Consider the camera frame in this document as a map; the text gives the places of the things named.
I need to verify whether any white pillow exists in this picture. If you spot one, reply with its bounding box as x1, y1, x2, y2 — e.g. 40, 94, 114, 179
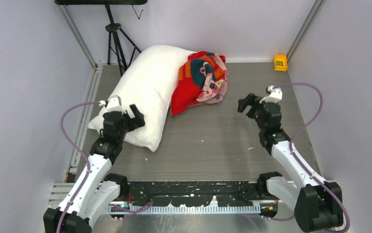
88, 45, 196, 152

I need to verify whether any pink printed pillowcase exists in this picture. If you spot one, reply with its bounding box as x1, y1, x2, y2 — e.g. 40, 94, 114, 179
170, 51, 228, 116

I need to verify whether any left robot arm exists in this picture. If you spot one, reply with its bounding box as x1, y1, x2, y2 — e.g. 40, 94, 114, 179
43, 100, 146, 233

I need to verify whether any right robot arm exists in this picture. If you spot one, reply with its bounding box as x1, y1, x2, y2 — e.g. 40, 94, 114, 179
238, 93, 344, 233

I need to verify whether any yellow green toy block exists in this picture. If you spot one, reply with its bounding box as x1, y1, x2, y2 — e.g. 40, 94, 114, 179
273, 54, 288, 72

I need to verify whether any black tripod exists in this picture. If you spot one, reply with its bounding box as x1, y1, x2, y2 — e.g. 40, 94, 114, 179
105, 4, 142, 76

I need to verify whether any black overhead bar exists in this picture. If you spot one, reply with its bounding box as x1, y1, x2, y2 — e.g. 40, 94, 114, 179
55, 0, 148, 5

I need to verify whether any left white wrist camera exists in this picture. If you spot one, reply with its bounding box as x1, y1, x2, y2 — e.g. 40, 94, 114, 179
99, 95, 125, 113

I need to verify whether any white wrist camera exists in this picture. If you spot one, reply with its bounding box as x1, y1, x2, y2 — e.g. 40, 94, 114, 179
99, 95, 125, 113
259, 85, 283, 104

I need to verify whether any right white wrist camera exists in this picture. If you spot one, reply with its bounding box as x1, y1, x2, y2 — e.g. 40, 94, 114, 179
259, 85, 283, 104

